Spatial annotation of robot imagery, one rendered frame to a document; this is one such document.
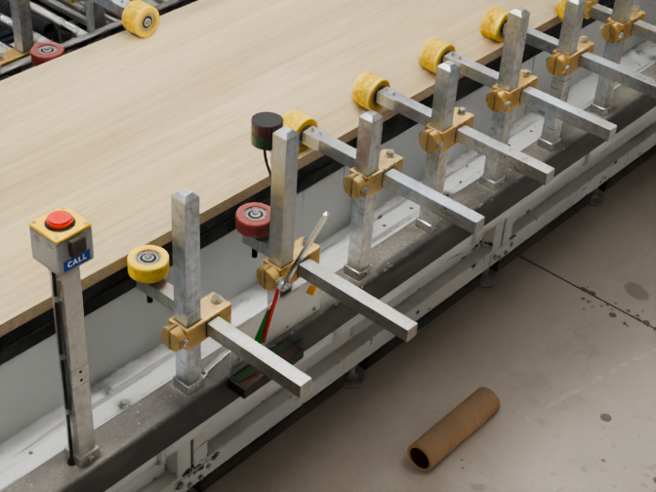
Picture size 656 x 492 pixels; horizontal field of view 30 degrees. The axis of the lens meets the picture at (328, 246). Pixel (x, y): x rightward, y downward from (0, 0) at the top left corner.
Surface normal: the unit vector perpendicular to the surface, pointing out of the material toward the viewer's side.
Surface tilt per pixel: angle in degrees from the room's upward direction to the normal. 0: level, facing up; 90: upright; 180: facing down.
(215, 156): 0
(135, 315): 90
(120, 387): 0
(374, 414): 0
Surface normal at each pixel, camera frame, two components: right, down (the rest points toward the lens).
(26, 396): 0.74, 0.44
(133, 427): 0.05, -0.80
